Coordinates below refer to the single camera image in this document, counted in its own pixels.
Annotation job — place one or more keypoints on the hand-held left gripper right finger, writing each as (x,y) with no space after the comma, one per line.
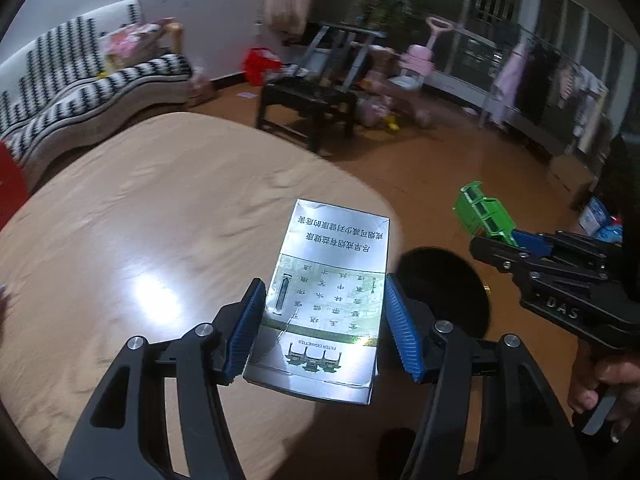
(402,330)

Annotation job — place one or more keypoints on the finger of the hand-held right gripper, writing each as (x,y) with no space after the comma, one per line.
(532,241)
(500,257)

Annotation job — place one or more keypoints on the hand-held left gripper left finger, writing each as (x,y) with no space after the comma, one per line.
(245,330)

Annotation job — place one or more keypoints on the green plastic tray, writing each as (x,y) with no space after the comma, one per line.
(482,212)

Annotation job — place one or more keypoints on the black round trash bin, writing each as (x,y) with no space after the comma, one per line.
(450,285)

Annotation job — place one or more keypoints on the silver and white cardboard carton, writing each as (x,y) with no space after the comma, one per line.
(330,280)

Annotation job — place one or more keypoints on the person's right hand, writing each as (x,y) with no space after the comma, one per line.
(600,375)

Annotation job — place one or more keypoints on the blue and white pack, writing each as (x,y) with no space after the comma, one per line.
(597,215)

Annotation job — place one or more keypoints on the brown cardboard box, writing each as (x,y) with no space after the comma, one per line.
(570,175)

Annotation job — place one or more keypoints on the pink hanging garment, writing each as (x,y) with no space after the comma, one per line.
(510,80)

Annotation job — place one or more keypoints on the metal clothes rack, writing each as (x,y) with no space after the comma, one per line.
(565,60)

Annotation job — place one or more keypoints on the pink plush toys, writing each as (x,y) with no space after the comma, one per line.
(375,110)

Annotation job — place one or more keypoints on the black stool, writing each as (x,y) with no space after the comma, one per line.
(305,97)

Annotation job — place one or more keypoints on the brown bag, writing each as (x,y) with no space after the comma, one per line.
(200,90)

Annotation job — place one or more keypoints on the red plastic bag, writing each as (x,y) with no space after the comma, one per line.
(260,65)

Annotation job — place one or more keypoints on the red plastic chair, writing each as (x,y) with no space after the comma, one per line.
(10,185)

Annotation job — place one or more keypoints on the green potted plant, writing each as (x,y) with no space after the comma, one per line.
(390,0)

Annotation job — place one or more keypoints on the sofa with black-white cover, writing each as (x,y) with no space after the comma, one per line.
(75,95)

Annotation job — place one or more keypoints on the pink cartoon cushion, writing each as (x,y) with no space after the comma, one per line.
(135,40)

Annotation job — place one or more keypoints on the metal chair frame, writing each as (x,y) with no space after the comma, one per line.
(350,45)

